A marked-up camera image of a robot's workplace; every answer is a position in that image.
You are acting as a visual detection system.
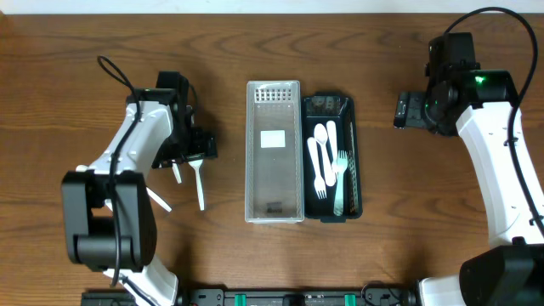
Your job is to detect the black plastic basket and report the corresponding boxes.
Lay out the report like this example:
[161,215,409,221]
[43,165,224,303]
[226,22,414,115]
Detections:
[302,92,363,223]

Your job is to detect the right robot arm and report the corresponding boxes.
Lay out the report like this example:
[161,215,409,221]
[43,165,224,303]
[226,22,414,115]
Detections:
[394,32,543,305]

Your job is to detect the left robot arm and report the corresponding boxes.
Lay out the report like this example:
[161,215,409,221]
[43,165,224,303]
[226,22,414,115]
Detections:
[61,71,218,305]

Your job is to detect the white label sticker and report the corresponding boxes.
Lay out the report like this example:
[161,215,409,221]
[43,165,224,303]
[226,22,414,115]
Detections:
[260,130,286,149]

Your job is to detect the white spoon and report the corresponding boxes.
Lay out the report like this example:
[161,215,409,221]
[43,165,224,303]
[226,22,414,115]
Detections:
[314,123,336,187]
[172,162,182,184]
[146,187,172,213]

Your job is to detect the white fork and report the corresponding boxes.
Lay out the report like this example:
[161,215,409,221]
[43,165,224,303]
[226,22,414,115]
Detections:
[326,121,338,175]
[333,150,348,216]
[307,137,326,200]

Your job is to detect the clear plastic basket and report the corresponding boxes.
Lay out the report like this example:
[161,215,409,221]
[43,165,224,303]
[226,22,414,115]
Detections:
[245,80,304,224]

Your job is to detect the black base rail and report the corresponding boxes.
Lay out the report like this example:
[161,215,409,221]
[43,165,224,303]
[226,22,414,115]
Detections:
[80,285,420,306]

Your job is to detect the white spoon basket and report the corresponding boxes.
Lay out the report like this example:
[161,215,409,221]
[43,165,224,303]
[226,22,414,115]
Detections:
[189,160,205,211]

